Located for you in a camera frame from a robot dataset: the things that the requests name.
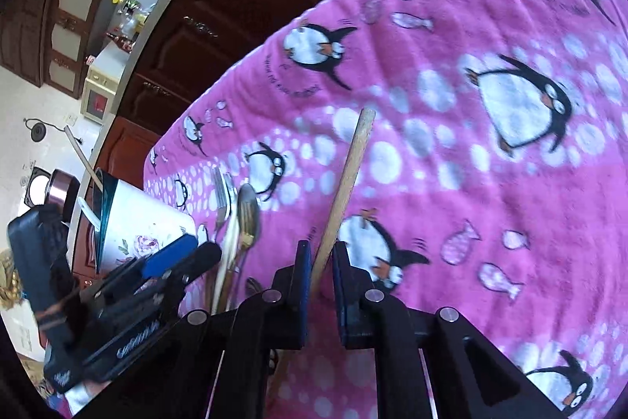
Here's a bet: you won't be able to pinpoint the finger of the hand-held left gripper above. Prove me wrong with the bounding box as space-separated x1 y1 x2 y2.
100 233 198 297
147 243 223 307

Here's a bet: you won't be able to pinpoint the white square black-framed appliance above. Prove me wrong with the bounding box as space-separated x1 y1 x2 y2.
20 166 56 208

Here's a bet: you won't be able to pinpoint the white floral utensil cup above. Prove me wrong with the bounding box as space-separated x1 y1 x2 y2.
92 168 198 276

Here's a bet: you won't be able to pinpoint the pink penguin print blanket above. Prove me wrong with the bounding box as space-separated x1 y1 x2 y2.
142 0 628 419

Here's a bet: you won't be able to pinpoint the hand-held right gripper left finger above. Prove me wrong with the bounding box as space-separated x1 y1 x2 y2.
88 241 312 419

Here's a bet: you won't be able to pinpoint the metal spoon gold handle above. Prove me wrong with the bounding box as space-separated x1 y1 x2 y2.
218 182 262 309

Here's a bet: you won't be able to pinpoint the brown cabinet frosted panels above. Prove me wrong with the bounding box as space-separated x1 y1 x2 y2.
46 0 139 100

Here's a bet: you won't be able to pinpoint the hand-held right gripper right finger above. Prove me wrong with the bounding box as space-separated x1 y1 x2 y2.
334 242 565 419

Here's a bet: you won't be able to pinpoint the brown wall cabinet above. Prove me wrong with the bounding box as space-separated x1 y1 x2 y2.
0 0 64 87

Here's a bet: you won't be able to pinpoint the silver fork cream handle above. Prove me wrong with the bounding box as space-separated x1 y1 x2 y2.
208 167 239 314

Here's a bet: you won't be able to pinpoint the round wooden chopstick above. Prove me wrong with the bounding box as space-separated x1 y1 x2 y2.
269 107 377 397

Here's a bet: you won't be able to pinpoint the white ceramic spoon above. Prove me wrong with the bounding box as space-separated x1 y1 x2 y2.
77 197 102 229

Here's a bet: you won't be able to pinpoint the pink metal canister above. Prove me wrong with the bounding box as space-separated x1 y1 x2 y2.
46 170 82 224

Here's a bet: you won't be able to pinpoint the cream microwave oven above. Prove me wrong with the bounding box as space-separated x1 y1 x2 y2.
81 43 131 123

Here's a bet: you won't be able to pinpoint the flat bamboo chopstick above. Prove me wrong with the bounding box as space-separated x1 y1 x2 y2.
64 127 105 193

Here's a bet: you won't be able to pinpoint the black round stand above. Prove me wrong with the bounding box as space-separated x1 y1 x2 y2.
24 117 51 145

